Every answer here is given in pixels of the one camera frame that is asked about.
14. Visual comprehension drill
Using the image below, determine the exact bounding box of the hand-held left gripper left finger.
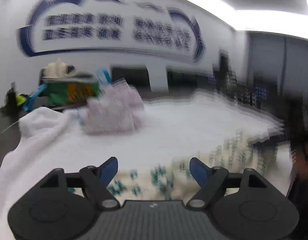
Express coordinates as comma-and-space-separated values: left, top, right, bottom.
40, 157, 120, 210

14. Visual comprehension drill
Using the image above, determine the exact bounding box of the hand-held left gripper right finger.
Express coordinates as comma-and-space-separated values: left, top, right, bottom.
186, 157, 268, 210

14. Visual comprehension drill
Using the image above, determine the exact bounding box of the cream teal-flower garment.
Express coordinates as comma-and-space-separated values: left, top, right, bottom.
67, 127, 286, 205

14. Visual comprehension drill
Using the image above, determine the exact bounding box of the pink floral ruffled garment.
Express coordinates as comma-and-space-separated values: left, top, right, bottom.
81, 80, 145, 135

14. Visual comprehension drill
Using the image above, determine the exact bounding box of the person's right hand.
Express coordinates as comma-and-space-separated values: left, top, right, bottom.
293, 150, 308, 178

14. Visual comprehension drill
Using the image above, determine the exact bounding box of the white towel blanket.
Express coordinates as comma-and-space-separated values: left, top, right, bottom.
0, 90, 287, 240

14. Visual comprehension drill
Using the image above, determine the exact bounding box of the black office chair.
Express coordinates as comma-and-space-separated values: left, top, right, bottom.
167, 71, 196, 88
111, 66, 151, 93

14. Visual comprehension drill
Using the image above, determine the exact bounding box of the cream cloth in bag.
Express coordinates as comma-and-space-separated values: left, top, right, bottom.
43, 58, 70, 78

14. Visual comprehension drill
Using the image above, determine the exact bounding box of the black two-way radio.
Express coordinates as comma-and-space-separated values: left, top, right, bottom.
3, 82, 17, 108

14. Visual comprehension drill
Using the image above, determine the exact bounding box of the green bag with blue straps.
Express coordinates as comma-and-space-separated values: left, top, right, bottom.
22, 67, 113, 112

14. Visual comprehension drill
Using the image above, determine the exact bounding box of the blue wall lettering sign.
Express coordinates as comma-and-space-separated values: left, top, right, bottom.
17, 0, 207, 63

